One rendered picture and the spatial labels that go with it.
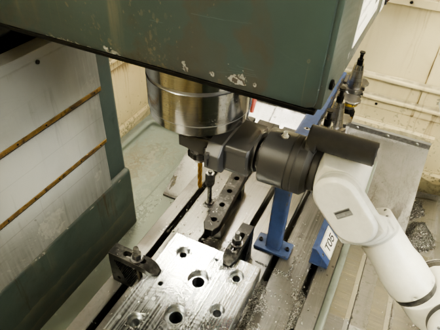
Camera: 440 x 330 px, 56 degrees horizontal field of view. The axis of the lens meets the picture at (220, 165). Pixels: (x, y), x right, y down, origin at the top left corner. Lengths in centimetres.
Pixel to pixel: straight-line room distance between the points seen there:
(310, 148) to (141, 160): 140
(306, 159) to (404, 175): 112
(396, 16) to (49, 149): 116
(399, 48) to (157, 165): 108
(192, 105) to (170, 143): 146
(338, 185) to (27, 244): 82
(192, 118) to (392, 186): 119
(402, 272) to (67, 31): 56
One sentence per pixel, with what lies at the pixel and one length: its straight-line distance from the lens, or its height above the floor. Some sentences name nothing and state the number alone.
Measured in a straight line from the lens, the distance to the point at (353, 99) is 121.
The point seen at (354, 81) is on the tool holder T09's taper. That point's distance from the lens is 123.
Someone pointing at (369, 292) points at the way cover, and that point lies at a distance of 134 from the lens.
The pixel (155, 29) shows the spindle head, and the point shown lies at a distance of 48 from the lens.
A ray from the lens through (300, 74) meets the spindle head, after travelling 42.
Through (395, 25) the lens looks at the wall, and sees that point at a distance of 158.
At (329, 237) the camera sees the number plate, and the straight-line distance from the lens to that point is 117.
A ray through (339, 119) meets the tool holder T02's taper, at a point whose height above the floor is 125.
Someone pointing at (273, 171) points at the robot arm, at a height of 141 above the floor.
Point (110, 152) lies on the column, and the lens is 134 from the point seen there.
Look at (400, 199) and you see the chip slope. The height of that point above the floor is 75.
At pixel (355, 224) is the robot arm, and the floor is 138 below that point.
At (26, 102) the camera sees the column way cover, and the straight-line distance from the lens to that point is 98.
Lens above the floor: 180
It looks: 40 degrees down
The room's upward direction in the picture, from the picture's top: 3 degrees clockwise
